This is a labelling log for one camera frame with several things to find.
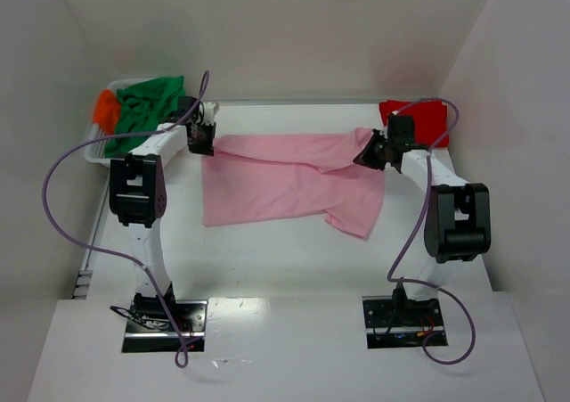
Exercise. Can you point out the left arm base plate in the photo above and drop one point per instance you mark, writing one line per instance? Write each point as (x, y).
(153, 332)

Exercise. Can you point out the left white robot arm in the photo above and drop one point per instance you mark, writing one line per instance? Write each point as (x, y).
(138, 198)

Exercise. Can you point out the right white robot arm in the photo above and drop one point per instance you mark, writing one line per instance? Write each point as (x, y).
(454, 222)

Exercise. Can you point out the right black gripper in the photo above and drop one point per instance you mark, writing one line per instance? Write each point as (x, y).
(374, 152)

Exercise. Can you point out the pink t shirt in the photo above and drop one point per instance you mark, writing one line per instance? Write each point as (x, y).
(254, 178)

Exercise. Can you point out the green t shirt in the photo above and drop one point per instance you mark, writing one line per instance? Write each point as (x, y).
(145, 105)

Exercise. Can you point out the orange t shirt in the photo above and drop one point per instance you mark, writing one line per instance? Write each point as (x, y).
(107, 112)

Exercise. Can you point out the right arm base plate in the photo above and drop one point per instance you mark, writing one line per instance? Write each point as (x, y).
(407, 327)

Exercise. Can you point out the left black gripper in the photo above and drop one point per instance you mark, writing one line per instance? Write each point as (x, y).
(200, 139)

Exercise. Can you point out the folded red t shirt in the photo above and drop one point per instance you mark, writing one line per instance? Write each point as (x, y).
(430, 118)

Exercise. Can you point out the white plastic basket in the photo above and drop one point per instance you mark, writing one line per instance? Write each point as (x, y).
(95, 148)

